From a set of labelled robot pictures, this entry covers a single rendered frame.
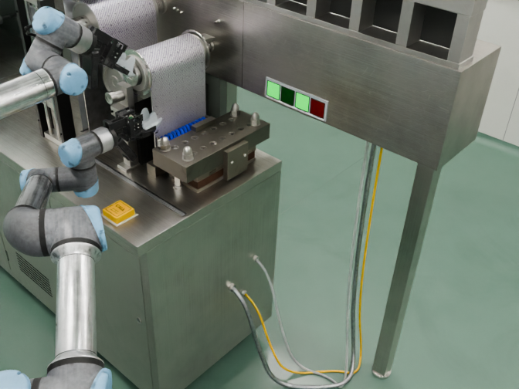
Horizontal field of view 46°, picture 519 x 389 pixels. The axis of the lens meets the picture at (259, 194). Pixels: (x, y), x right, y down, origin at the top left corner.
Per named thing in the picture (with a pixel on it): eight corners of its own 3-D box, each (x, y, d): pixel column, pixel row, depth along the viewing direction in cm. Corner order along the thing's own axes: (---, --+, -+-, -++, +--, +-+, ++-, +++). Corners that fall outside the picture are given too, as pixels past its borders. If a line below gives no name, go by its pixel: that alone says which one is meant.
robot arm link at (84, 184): (63, 187, 189) (57, 157, 183) (100, 184, 191) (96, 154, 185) (62, 201, 183) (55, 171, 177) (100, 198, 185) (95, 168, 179)
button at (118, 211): (103, 214, 188) (102, 208, 186) (120, 205, 192) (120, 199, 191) (117, 224, 184) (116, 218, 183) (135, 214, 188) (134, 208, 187)
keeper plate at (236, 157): (223, 178, 205) (223, 150, 198) (243, 167, 211) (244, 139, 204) (228, 181, 203) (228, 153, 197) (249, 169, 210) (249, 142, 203)
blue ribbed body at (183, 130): (157, 144, 202) (157, 135, 200) (204, 122, 215) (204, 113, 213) (164, 148, 200) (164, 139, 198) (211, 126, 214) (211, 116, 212)
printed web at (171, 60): (89, 131, 228) (69, -4, 199) (138, 110, 243) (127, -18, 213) (157, 171, 208) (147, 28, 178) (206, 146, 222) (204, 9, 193)
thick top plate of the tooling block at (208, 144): (153, 164, 199) (151, 148, 196) (236, 123, 224) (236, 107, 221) (186, 184, 191) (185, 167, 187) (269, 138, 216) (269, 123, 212)
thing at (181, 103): (154, 141, 201) (150, 90, 191) (205, 117, 216) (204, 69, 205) (155, 142, 201) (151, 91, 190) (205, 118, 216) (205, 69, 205)
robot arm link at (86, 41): (75, 52, 164) (57, 43, 168) (87, 58, 168) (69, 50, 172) (86, 26, 164) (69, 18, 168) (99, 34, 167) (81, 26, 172)
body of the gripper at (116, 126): (145, 113, 187) (113, 126, 180) (147, 137, 192) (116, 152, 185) (129, 105, 191) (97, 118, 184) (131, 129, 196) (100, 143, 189)
